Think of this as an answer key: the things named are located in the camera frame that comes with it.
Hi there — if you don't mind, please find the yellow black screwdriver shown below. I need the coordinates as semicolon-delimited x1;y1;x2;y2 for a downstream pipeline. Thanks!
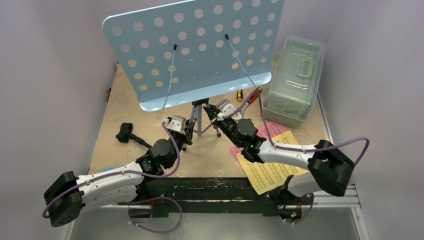
236;89;244;102

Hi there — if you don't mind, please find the black microphone desk stand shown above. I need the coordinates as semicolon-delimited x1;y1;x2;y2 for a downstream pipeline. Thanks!
115;122;152;149

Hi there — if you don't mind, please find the teal microphone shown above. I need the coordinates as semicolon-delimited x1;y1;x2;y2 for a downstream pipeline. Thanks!
99;167;114;173

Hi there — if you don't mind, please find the light blue music stand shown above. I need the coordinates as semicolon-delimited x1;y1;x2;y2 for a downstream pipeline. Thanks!
101;0;286;137

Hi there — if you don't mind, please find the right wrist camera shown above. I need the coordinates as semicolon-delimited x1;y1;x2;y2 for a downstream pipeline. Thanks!
215;99;237;121

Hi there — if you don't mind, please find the red handled adjustable wrench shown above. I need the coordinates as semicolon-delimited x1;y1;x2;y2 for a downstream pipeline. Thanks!
233;88;262;120

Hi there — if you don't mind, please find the clear plastic storage box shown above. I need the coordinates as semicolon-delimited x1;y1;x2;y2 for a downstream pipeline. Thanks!
262;35;325;128

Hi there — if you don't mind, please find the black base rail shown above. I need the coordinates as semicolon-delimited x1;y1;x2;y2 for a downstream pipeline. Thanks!
120;177;313;218

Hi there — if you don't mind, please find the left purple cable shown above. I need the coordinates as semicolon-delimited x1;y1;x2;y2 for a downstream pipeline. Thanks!
42;121;182;220

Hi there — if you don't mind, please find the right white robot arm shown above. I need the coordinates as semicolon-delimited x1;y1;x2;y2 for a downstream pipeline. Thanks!
203;105;355;204

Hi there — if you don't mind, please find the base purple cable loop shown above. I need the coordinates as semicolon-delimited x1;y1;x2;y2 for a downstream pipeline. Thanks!
127;196;184;234

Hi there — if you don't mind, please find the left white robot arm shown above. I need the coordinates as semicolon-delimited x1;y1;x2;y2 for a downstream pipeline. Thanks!
42;123;194;227

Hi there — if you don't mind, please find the pink sheet music page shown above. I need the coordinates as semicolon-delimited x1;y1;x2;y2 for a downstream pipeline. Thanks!
228;121;288;165

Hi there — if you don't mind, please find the yellow sheet music page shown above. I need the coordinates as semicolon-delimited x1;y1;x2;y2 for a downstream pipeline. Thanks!
229;146;308;195

